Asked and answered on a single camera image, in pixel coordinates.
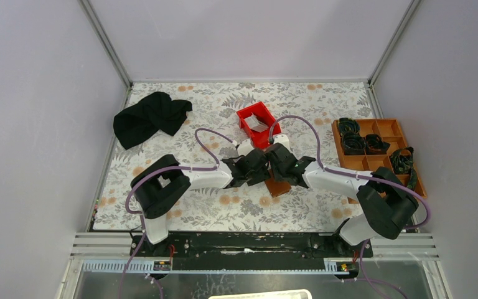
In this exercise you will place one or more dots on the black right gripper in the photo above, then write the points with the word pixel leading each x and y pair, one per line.
pixel 276 174

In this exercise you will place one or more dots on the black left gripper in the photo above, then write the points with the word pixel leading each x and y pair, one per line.
pixel 262 175

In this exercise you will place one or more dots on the brown leather card holder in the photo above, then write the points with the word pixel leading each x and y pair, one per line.
pixel 277 188

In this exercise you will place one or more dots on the stack of credit cards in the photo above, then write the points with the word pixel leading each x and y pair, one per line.
pixel 255 124

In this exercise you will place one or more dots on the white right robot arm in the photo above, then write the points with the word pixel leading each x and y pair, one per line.
pixel 386 204

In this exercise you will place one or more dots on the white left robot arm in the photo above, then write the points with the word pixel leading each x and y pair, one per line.
pixel 162 184

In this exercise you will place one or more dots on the red plastic bin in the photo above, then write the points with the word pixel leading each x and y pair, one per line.
pixel 260 140

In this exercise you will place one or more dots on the dark rolled tie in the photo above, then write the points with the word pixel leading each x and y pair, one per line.
pixel 348 126
pixel 375 145
pixel 353 144

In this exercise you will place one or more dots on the orange compartment tray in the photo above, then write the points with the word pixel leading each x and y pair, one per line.
pixel 391 132

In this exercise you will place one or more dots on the floral table mat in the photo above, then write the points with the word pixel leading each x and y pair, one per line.
pixel 303 110

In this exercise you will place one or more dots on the black cloth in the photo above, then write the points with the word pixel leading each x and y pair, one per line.
pixel 155 112

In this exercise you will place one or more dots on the dark patterned tie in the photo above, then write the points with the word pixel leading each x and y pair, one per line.
pixel 402 161

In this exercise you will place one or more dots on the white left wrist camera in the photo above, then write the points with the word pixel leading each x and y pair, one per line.
pixel 245 147

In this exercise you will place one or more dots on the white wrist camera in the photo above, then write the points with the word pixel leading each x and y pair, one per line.
pixel 245 147
pixel 283 140

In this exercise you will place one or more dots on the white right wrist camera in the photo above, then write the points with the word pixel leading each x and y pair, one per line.
pixel 283 140

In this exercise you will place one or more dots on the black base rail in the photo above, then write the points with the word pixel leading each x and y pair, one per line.
pixel 207 251

